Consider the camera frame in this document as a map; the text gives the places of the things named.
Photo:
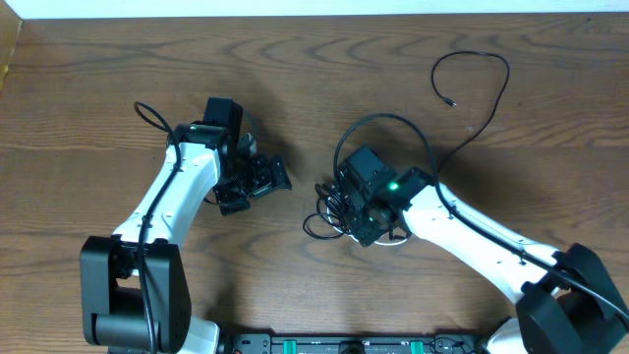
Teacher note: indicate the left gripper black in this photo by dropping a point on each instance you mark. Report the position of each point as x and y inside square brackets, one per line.
[265, 183]

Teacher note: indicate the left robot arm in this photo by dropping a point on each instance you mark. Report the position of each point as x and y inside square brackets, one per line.
[135, 294]

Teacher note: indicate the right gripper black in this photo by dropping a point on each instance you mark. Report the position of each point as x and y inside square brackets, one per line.
[364, 235]

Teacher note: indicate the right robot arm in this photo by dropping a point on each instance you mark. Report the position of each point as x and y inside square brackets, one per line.
[566, 302]

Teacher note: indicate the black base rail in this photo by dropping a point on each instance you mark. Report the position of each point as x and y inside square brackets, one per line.
[264, 343]

